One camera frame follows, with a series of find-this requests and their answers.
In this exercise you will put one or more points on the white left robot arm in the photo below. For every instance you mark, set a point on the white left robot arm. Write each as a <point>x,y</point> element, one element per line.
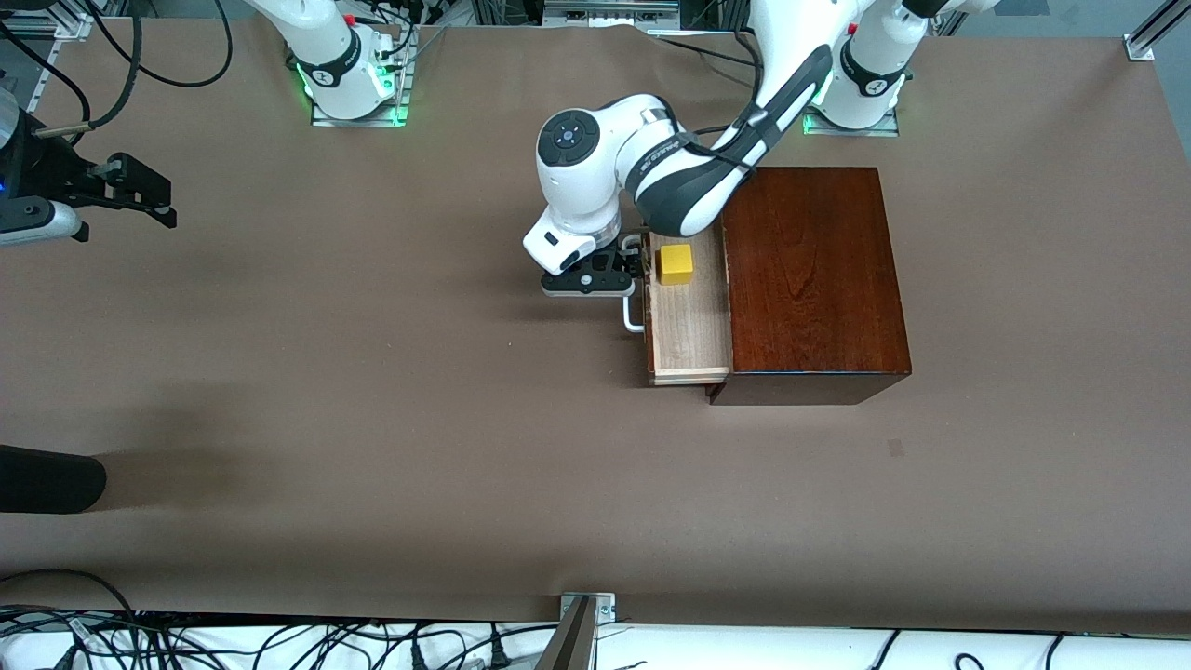
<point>586,186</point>

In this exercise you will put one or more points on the brown paper table cover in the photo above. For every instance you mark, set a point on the brown paper table cover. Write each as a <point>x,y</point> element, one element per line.
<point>372,372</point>

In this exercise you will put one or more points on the aluminium frame profile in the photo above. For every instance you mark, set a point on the aluminium frame profile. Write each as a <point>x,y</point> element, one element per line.
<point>1154,33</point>
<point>949,23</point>
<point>74,26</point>

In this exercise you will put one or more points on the yellow cube block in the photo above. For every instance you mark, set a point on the yellow cube block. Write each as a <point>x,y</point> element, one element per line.
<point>675,265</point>

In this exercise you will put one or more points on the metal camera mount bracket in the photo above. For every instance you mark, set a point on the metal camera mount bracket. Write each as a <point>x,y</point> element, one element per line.
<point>577,642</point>

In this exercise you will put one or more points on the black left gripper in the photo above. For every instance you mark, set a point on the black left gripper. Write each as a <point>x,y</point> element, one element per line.
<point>631,253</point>

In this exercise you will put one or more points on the black ribbed cylinder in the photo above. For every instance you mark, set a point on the black ribbed cylinder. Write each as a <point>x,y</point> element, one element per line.
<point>46,479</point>

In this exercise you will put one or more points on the grey metal box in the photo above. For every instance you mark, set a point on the grey metal box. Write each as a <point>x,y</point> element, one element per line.
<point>609,11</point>

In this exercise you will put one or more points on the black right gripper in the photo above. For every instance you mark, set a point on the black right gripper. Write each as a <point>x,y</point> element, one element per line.
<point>58,170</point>

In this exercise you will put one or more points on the white panel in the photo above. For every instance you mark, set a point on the white panel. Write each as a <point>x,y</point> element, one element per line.
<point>744,651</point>

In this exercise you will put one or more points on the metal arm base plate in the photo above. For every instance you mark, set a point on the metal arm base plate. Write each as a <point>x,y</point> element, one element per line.
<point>363,121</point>
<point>851,131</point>

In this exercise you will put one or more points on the dark brown wooden cabinet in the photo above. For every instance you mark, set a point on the dark brown wooden cabinet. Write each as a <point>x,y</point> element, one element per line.
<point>819,279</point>

